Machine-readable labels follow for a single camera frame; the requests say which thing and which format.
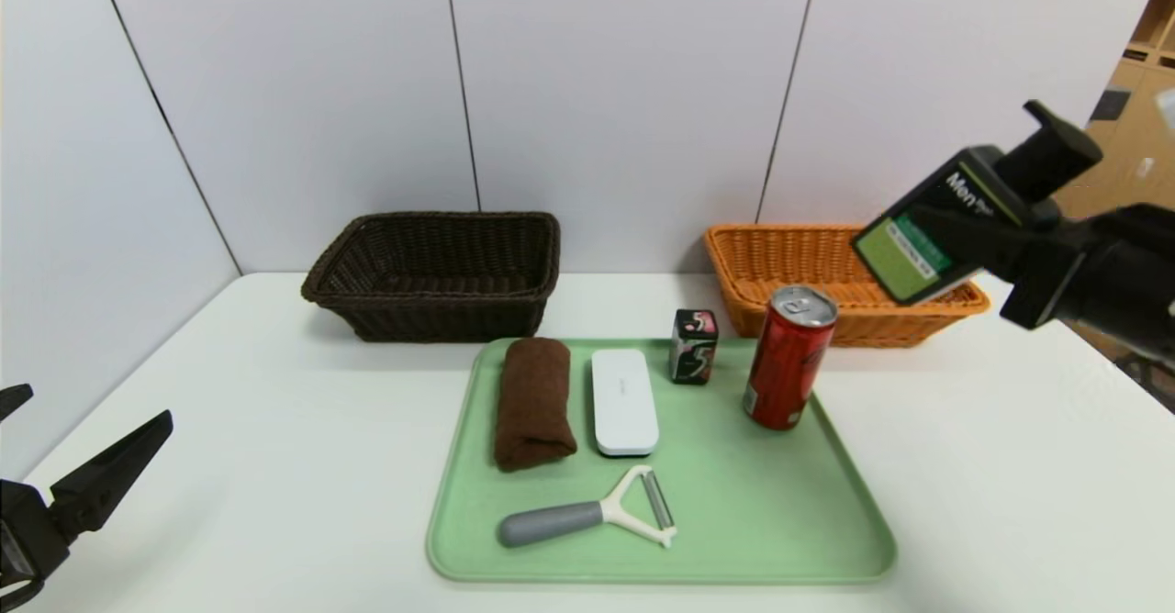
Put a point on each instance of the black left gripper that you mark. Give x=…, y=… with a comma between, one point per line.
x=20, y=538

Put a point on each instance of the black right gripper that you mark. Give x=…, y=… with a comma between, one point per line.
x=1045, y=284

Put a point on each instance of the black pump bottle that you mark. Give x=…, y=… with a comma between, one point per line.
x=904, y=260

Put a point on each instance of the red soda can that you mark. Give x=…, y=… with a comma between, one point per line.
x=785, y=365

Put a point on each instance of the black chewing gum box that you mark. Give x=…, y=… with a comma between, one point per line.
x=693, y=351

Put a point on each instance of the brown towel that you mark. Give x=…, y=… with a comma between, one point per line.
x=532, y=402

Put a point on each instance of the orange wicker basket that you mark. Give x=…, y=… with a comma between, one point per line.
x=789, y=260

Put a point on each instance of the dark brown wicker basket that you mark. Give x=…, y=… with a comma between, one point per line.
x=431, y=319

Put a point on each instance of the wooden cabinet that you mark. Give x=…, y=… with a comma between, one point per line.
x=1131, y=140

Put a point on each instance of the light green plastic tray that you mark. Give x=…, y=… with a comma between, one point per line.
x=734, y=503

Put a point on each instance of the white rectangular case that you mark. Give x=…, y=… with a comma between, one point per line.
x=624, y=402

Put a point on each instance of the dark grey wall box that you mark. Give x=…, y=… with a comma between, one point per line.
x=1110, y=105

